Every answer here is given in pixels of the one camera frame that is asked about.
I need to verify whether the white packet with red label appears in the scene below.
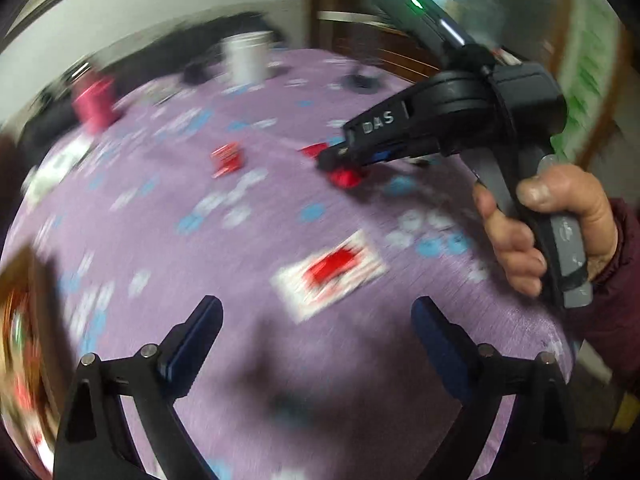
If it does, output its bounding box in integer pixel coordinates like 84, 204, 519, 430
271, 229, 390, 322

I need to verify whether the brown cardboard box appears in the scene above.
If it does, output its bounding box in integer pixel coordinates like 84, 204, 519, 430
0, 246, 68, 480

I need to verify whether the pink knit-sleeved thermos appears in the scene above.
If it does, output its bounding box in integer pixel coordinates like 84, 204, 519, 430
69, 66, 120, 134

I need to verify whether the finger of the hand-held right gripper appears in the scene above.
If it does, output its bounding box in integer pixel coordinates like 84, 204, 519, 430
316, 141, 401, 171

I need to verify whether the red cartoon face packet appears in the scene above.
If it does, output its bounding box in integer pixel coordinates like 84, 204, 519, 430
299, 142, 372, 189

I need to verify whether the white plastic container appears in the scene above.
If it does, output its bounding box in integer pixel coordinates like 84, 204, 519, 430
220, 30, 275, 87

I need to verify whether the purple floral tablecloth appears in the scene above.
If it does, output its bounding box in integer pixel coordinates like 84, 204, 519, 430
2, 47, 573, 480

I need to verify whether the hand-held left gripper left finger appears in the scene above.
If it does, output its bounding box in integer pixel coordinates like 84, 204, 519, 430
52, 295, 224, 480

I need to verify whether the person's right forearm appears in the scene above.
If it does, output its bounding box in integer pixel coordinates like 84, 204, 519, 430
565, 197, 640, 396

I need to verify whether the white cloth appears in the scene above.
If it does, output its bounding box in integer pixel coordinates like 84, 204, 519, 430
24, 134, 95, 207

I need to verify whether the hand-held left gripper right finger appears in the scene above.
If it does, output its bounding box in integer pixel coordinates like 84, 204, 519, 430
411, 296, 586, 480

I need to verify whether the small red candy packet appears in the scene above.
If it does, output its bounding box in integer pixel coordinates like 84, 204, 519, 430
211, 144, 247, 179

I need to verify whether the black sofa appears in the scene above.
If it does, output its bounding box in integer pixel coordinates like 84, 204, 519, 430
17, 10, 283, 146

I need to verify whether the black stand with round base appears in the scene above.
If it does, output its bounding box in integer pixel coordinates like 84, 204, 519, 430
341, 72, 385, 95

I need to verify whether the small black cup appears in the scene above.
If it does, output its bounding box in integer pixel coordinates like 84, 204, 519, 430
181, 57, 222, 87

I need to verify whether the person's right hand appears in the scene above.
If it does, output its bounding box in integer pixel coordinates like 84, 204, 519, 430
472, 162, 619, 298

